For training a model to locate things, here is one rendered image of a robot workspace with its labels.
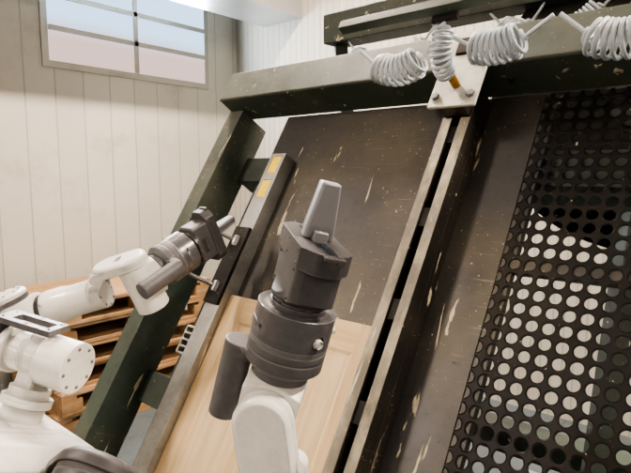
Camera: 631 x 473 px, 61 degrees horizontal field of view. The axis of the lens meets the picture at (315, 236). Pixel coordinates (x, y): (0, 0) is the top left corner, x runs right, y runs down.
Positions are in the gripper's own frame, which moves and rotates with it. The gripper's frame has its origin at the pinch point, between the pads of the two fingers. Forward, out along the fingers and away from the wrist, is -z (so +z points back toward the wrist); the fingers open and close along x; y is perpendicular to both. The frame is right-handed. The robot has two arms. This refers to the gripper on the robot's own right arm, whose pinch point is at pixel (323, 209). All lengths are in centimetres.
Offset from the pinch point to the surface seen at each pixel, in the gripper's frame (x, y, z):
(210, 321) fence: 62, 2, 43
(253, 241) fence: 72, 9, 25
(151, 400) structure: 69, -7, 69
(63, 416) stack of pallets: 262, -40, 209
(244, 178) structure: 101, 9, 15
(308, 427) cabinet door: 29, 18, 46
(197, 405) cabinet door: 51, 1, 57
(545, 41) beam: 39, 46, -32
